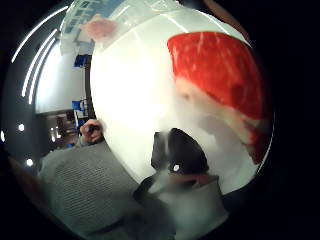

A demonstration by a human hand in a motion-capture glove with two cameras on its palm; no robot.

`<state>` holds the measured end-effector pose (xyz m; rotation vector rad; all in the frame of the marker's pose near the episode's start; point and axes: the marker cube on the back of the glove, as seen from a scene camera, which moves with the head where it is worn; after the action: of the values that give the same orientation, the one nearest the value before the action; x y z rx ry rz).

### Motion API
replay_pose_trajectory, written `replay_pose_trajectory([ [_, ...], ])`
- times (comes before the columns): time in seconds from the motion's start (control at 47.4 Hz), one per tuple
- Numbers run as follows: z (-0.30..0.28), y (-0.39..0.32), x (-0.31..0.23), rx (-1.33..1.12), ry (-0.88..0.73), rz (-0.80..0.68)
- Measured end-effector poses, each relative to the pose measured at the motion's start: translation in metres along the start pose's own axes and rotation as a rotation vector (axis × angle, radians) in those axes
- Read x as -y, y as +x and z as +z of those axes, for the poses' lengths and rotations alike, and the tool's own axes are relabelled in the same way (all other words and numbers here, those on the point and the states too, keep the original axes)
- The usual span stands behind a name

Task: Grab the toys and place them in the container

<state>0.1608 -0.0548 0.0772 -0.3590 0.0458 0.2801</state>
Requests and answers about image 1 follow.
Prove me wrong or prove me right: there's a long ceiling light strip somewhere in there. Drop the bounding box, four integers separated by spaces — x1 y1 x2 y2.
11 5 70 64
21 28 58 98
28 37 57 105

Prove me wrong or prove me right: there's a pink object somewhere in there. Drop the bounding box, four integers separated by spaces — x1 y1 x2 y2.
79 14 118 43

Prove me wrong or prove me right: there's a red and white apple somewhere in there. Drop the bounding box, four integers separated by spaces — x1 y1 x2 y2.
166 31 272 165

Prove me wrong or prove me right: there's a person's grey sweater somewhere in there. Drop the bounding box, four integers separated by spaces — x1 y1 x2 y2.
38 139 148 238

